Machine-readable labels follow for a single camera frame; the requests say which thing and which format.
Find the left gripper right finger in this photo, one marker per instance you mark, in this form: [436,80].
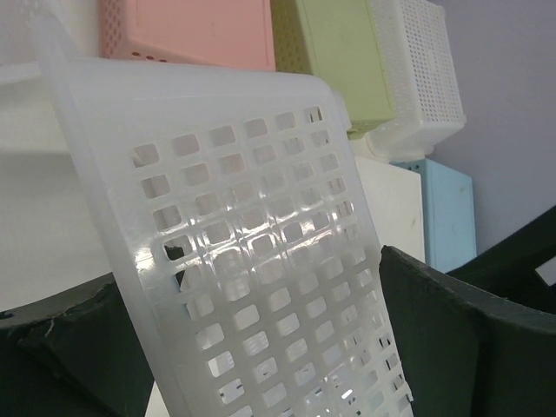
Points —
[465,351]

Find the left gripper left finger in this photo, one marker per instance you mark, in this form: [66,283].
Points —
[75,354]

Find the blue perforated basket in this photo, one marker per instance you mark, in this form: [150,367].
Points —
[448,209]

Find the cream white perforated basket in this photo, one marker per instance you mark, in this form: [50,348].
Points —
[394,199]

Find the translucent white basket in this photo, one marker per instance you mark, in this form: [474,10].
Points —
[233,217]
[16,73]
[418,60]

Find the yellow-green perforated basket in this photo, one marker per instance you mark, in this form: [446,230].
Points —
[336,41]

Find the pink perforated basket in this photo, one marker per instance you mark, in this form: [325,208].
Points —
[235,34]

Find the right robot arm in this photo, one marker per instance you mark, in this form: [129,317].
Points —
[509,269]

